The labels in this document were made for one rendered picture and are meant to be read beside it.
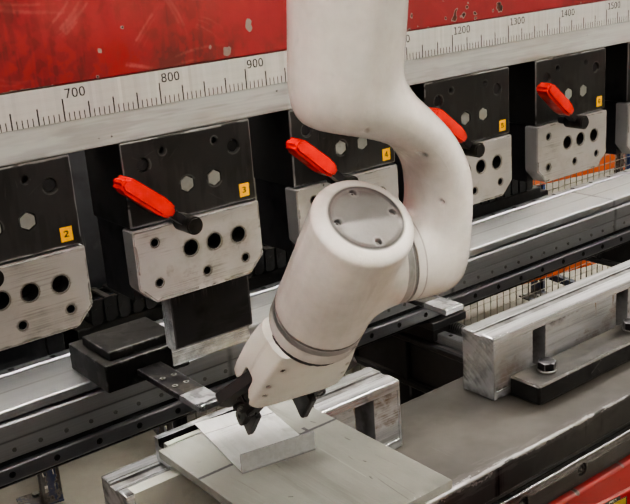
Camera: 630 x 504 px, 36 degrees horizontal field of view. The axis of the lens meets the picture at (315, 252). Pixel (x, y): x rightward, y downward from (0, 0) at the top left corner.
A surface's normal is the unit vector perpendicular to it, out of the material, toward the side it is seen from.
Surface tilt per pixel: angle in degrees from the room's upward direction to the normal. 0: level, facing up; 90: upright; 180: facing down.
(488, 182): 90
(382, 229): 41
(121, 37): 90
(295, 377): 130
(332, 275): 114
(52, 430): 90
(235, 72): 90
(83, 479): 0
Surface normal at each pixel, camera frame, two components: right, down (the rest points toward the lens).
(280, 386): 0.31, 0.82
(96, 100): 0.61, 0.20
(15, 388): -0.07, -0.95
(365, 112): 0.26, 0.55
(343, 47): -0.06, 0.43
